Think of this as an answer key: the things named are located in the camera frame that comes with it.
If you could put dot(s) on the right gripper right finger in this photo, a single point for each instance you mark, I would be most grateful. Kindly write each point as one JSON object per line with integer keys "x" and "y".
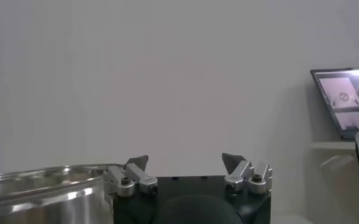
{"x": 240, "y": 172}

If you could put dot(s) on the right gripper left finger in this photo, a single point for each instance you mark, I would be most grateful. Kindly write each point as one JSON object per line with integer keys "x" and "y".
{"x": 136, "y": 175}

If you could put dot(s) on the stainless steel steamer basket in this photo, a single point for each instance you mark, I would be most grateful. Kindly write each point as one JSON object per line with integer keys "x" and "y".
{"x": 45, "y": 198}

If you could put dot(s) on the open black laptop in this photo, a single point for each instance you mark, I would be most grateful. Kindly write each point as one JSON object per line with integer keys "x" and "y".
{"x": 343, "y": 97}

